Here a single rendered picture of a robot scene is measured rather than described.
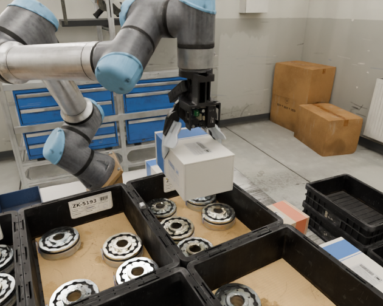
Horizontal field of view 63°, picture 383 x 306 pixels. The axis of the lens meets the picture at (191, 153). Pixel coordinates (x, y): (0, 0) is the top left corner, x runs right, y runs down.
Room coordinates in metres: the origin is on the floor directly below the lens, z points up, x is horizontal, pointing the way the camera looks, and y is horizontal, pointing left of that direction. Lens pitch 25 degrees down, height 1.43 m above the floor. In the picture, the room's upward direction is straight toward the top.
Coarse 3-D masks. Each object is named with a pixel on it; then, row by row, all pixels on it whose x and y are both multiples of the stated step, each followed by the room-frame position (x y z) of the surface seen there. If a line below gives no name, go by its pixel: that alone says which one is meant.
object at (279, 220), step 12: (132, 180) 0.86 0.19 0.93; (144, 180) 0.87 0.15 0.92; (132, 192) 0.79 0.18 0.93; (240, 192) 0.80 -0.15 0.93; (276, 216) 0.67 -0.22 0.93; (264, 228) 0.62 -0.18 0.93; (168, 240) 0.58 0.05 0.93; (228, 240) 0.58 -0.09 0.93; (240, 240) 0.58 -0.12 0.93; (180, 252) 0.54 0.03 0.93; (204, 252) 0.54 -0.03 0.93; (180, 264) 0.52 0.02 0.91
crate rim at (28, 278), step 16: (96, 192) 0.80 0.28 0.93; (128, 192) 0.81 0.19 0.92; (32, 208) 0.71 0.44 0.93; (160, 240) 0.58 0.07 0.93; (176, 256) 0.53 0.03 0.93; (160, 272) 0.48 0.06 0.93; (32, 288) 0.44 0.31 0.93; (112, 288) 0.44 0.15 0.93; (32, 304) 0.41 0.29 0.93; (80, 304) 0.41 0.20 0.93
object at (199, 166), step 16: (192, 128) 0.78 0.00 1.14; (160, 144) 0.71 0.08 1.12; (192, 144) 0.67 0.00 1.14; (208, 144) 0.67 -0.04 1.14; (160, 160) 0.71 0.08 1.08; (176, 160) 0.61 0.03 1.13; (192, 160) 0.58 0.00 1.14; (208, 160) 0.59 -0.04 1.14; (224, 160) 0.60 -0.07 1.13; (176, 176) 0.61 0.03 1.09; (192, 176) 0.57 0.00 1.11; (208, 176) 0.59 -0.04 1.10; (224, 176) 0.61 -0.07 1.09; (192, 192) 0.58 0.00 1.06; (208, 192) 0.59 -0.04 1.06
